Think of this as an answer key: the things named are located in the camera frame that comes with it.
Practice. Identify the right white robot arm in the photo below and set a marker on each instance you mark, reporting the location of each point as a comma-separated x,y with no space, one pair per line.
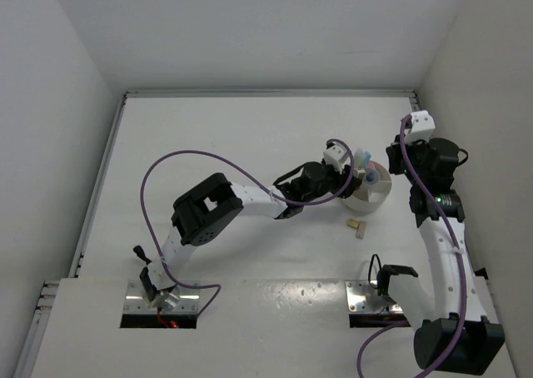
452,330

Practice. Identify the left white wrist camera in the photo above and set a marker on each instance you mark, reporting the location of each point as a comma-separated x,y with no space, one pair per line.
337,157

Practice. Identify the blue highlighter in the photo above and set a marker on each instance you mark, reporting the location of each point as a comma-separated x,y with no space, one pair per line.
367,158

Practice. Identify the metal base plate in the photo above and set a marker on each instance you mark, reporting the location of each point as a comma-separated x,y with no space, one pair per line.
178,301
362,298

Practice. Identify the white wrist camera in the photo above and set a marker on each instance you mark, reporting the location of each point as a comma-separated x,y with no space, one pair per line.
419,128
337,157

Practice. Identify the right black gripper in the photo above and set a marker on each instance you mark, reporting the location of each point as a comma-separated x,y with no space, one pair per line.
394,152

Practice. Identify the clear blue pen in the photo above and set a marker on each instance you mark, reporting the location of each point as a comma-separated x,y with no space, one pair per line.
371,177

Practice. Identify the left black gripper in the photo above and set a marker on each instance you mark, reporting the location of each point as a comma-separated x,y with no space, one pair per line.
341,180

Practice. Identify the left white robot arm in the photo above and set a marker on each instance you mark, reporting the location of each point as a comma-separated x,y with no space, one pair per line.
201,214

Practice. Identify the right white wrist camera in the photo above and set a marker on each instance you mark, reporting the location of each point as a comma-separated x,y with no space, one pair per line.
419,128

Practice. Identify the yellow highlighter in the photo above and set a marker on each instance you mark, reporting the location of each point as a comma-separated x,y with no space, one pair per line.
361,161

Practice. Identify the pink eraser case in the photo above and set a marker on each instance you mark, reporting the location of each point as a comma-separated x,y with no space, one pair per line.
372,166

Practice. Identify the white round divided container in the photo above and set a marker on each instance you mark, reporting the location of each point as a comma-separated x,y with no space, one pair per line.
368,198

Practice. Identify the green highlighter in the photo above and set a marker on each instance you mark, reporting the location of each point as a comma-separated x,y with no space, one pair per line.
357,157

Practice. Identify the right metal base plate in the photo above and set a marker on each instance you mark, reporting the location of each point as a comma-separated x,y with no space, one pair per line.
362,298

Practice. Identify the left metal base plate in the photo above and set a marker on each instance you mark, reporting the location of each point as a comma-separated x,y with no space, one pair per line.
178,301

